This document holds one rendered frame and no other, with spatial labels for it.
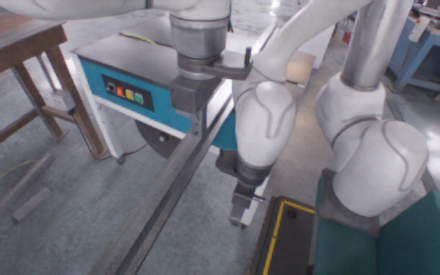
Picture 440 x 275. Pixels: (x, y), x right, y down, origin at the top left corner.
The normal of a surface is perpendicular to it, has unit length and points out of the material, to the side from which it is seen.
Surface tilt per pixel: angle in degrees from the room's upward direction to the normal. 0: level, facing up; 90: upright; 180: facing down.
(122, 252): 0
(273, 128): 81
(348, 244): 0
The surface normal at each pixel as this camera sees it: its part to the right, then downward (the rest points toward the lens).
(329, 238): 0.08, -0.71
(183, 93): -0.34, 0.64
